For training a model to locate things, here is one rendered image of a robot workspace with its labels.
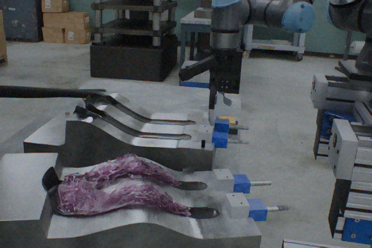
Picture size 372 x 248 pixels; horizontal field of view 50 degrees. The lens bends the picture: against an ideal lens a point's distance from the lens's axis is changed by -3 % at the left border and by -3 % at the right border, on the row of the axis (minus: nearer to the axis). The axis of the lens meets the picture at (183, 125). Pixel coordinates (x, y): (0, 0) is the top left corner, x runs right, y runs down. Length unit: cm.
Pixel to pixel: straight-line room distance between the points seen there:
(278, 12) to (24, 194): 70
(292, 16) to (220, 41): 19
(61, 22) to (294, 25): 698
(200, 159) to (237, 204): 25
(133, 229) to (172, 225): 7
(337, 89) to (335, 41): 638
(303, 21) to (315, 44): 665
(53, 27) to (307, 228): 638
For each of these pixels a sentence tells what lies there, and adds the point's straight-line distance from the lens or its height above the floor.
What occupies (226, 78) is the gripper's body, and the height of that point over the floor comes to 103.
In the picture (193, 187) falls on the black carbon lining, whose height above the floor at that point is 85.
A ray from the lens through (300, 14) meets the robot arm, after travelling 101.
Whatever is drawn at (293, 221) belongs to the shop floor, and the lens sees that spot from 244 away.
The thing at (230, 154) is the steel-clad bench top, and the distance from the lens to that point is 120.
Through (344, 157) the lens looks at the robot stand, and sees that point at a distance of 89.
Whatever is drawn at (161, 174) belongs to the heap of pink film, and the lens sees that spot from 86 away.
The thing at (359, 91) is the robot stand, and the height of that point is 98.
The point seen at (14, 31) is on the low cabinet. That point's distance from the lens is 813.
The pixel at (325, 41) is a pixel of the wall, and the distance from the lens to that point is 769.
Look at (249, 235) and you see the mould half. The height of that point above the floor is 85.
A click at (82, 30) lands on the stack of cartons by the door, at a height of 26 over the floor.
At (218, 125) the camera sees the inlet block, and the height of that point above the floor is 90.
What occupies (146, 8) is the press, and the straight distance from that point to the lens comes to 500.
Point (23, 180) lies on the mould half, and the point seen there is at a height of 91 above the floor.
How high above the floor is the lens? 129
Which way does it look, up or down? 21 degrees down
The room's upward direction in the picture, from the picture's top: 3 degrees clockwise
